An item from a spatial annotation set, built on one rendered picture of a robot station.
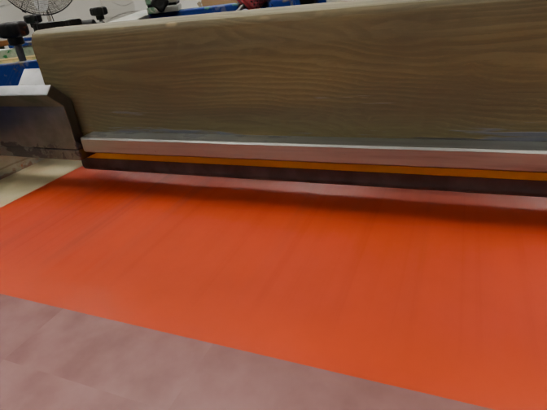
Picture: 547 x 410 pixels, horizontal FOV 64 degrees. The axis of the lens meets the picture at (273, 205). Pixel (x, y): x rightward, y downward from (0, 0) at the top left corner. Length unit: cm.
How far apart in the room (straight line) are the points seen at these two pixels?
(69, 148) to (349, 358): 24
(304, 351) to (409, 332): 4
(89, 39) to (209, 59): 8
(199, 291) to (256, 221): 6
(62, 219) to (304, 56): 18
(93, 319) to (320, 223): 12
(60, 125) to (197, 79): 11
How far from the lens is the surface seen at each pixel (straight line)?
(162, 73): 27
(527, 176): 25
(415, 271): 20
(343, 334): 17
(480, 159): 22
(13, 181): 40
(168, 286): 21
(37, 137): 35
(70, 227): 29
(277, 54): 24
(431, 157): 22
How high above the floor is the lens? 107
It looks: 27 degrees down
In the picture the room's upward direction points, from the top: 7 degrees counter-clockwise
